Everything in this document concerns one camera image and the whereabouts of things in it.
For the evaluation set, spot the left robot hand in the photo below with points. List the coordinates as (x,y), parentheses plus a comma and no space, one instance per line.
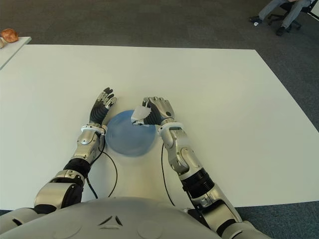
(98,113)

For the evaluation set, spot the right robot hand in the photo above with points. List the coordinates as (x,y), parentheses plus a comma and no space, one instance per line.
(162,109)

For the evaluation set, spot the white charger plug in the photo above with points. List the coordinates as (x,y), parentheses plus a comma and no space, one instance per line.
(140,113)

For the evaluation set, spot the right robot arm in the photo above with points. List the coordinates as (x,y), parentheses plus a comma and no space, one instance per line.
(194,169)

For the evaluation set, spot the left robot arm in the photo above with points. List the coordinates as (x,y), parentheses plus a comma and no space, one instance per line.
(82,144)

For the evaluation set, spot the blue round plate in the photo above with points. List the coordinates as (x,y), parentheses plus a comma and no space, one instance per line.
(129,137)

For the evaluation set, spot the white side table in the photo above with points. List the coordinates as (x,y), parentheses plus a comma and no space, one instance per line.
(12,52)

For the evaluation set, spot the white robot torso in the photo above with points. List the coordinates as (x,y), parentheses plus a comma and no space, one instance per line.
(112,219)

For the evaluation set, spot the reddish brown round fruit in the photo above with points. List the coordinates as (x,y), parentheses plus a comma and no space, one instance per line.
(9,35)

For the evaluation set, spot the pale yellow round fruit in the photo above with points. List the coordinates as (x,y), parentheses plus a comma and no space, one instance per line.
(2,43)

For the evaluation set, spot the black office chair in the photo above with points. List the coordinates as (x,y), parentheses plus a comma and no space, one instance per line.
(276,17)

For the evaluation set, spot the seated person in jeans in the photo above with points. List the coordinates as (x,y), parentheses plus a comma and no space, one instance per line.
(291,13)

